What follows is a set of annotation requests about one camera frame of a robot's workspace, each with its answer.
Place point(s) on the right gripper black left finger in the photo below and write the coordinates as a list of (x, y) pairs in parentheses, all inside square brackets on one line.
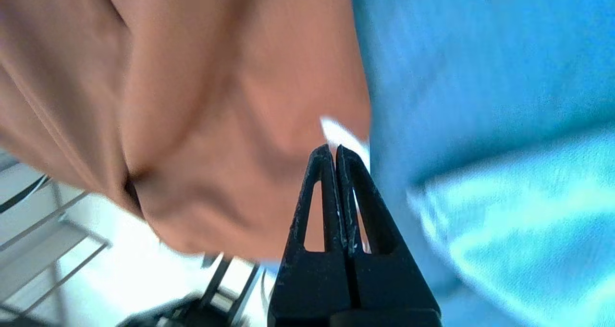
[(312, 284)]

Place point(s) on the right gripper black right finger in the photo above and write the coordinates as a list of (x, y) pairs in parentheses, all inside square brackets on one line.
[(389, 284)]

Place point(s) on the light blue denim shorts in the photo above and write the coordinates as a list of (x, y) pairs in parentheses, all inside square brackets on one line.
[(528, 231)]

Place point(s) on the rust brown garment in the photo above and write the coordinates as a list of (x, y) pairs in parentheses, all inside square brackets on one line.
[(192, 101)]

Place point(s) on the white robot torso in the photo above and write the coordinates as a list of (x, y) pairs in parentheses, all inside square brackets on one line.
[(192, 312)]

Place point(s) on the blue bed sheet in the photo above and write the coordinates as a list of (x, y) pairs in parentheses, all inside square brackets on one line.
[(480, 53)]

